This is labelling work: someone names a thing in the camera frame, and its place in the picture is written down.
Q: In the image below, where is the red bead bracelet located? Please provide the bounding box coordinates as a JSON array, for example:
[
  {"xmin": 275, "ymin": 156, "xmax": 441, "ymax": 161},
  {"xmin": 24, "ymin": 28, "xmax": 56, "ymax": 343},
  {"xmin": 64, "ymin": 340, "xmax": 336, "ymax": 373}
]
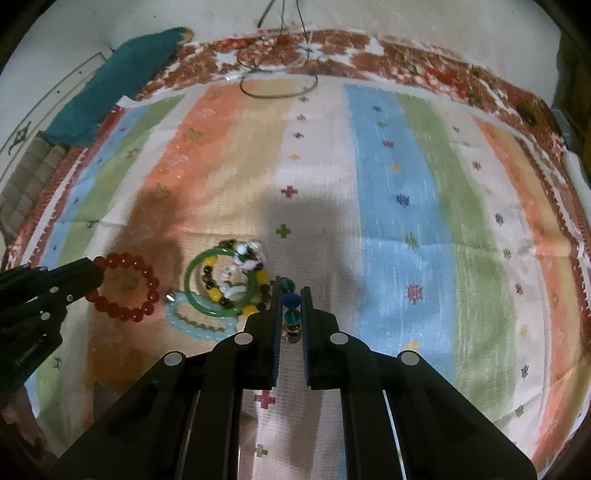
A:
[{"xmin": 84, "ymin": 251, "xmax": 161, "ymax": 323}]

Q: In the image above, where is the light blue bead bracelet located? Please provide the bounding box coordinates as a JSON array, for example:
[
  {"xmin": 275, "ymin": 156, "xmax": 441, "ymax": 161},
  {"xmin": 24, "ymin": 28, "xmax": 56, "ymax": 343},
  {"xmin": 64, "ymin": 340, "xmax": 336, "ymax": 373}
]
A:
[{"xmin": 164, "ymin": 290, "xmax": 240, "ymax": 342}]

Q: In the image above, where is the green jade bangle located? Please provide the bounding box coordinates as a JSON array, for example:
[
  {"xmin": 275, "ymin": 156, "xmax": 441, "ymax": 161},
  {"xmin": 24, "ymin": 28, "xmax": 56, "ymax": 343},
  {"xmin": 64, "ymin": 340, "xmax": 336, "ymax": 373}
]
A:
[{"xmin": 183, "ymin": 240, "xmax": 271, "ymax": 318}]

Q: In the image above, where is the multicolour bead bracelet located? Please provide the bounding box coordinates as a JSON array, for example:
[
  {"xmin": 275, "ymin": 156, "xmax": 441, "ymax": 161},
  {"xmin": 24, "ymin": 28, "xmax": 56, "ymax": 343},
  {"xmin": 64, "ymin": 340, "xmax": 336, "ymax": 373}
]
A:
[{"xmin": 279, "ymin": 276, "xmax": 304, "ymax": 345}]

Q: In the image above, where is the white pale stone bracelet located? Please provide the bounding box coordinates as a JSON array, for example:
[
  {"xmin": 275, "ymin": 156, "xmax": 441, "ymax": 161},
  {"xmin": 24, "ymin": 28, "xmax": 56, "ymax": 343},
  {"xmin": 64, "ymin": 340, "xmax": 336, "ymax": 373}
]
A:
[{"xmin": 218, "ymin": 239, "xmax": 266, "ymax": 301}]

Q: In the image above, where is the yellow and brown bead bracelet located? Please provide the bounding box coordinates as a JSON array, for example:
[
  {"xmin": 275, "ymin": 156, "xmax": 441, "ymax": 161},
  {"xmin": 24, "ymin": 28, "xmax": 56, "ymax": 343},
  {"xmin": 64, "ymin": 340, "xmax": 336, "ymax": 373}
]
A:
[{"xmin": 200, "ymin": 238, "xmax": 274, "ymax": 317}]

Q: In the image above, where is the grey striped pillow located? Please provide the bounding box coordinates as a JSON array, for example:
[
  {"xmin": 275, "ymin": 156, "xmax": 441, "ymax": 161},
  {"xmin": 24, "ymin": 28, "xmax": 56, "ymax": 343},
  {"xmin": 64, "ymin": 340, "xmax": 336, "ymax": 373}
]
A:
[{"xmin": 1, "ymin": 134, "xmax": 69, "ymax": 245}]

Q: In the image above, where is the striped colourful cloth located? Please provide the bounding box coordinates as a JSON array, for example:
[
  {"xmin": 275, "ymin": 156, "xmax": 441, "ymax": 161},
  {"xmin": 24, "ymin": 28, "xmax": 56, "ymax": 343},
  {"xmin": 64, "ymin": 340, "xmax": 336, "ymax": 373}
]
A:
[{"xmin": 22, "ymin": 75, "xmax": 590, "ymax": 474}]

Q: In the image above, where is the teal blanket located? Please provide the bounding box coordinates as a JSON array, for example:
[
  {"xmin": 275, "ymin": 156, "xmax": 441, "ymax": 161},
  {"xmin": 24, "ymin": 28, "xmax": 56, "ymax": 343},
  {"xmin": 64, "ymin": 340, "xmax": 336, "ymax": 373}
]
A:
[{"xmin": 43, "ymin": 27, "xmax": 193, "ymax": 147}]

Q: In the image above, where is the black charging cable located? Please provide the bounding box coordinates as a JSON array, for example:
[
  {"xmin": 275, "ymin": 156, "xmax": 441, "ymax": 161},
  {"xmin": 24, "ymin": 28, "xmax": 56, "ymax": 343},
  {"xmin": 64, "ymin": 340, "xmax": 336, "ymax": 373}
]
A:
[{"xmin": 235, "ymin": 0, "xmax": 320, "ymax": 100}]

